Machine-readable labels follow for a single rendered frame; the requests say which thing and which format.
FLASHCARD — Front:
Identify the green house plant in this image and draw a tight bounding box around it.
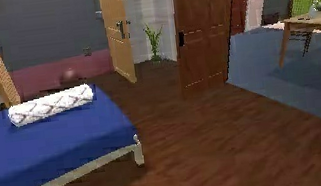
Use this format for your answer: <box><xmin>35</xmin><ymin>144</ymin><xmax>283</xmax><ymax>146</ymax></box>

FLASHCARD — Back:
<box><xmin>142</xmin><ymin>22</ymin><xmax>168</xmax><ymax>64</ymax></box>

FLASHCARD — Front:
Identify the dark brown wooden door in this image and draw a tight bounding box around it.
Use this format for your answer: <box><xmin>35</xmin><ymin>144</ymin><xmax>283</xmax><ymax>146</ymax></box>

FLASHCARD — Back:
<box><xmin>170</xmin><ymin>0</ymin><xmax>248</xmax><ymax>99</ymax></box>

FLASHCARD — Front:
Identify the white patterned bolster pillow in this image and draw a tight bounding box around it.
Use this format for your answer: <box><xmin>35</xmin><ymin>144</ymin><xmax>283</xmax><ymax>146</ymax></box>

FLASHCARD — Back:
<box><xmin>5</xmin><ymin>83</ymin><xmax>98</xmax><ymax>128</ymax></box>

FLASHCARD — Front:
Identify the wooden dining table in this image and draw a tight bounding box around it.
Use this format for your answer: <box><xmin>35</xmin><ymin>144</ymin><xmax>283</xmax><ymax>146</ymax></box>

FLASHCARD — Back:
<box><xmin>272</xmin><ymin>8</ymin><xmax>321</xmax><ymax>88</ymax></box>

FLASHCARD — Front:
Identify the black door handle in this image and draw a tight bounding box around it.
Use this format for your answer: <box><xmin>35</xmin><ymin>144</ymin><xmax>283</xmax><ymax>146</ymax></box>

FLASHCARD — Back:
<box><xmin>115</xmin><ymin>19</ymin><xmax>133</xmax><ymax>40</ymax></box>

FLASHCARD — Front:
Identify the blue bed with white frame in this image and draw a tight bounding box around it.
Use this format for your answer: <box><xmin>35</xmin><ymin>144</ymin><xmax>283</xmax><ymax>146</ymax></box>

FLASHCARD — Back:
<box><xmin>0</xmin><ymin>78</ymin><xmax>148</xmax><ymax>186</ymax></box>

